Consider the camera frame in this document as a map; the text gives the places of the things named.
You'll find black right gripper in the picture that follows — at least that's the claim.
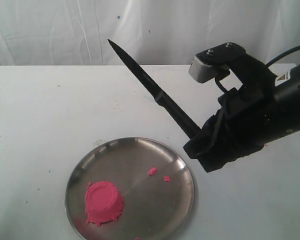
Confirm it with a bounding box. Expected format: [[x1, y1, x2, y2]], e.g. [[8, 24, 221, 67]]
[[182, 64, 300, 173]]

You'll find black serrated knife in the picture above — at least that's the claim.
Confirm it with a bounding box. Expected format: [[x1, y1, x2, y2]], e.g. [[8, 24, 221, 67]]
[[108, 39, 201, 139]]

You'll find pink putty mound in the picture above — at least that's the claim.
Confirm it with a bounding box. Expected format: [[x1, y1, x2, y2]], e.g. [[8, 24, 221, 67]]
[[84, 181, 124, 226]]

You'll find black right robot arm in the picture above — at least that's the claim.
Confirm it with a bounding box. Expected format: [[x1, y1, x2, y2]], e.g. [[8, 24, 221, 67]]
[[183, 64, 300, 173]]

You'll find pink crumb right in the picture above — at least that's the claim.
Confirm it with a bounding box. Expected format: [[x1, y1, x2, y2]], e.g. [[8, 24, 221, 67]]
[[163, 176, 171, 183]]

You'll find pink crumb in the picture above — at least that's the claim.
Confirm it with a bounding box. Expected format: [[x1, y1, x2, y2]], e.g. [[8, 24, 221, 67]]
[[163, 176, 171, 183], [148, 167, 157, 176]]

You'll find pink crumb left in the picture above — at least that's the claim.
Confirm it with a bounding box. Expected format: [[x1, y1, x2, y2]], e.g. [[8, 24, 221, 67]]
[[148, 167, 157, 176]]

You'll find round steel plate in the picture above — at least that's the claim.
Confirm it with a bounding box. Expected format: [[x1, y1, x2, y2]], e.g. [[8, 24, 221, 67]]
[[64, 137, 196, 240]]

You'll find white backdrop curtain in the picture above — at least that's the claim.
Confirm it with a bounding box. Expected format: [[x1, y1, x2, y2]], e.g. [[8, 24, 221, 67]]
[[0, 0, 300, 66]]

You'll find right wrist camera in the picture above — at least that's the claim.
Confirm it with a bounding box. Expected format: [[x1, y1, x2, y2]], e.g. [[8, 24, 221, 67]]
[[188, 42, 246, 83]]

